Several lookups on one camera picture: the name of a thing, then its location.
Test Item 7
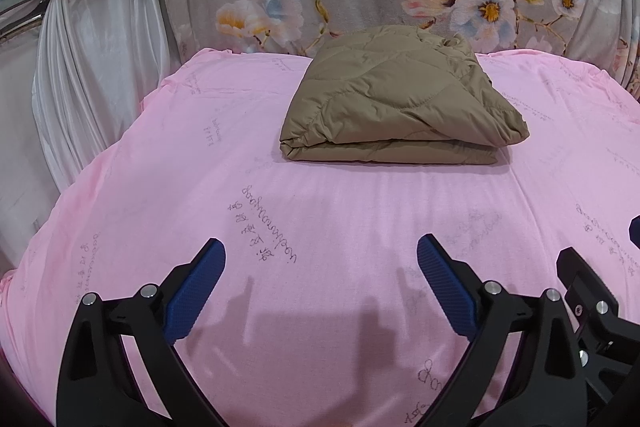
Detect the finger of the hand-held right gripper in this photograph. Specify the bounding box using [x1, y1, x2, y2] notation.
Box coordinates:
[556, 215, 640, 358]

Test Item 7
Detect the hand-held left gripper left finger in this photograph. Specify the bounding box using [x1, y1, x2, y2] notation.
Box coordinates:
[56, 238, 226, 427]

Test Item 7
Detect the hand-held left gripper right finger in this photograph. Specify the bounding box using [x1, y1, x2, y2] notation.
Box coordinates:
[416, 233, 593, 427]

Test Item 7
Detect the olive quilted jacket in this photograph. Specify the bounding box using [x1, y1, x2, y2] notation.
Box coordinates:
[279, 24, 531, 166]

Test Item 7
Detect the pink bed sheet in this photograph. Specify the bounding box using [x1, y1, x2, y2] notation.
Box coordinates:
[0, 47, 640, 427]

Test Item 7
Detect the white satin curtain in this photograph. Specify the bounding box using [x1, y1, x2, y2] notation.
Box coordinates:
[0, 0, 186, 258]

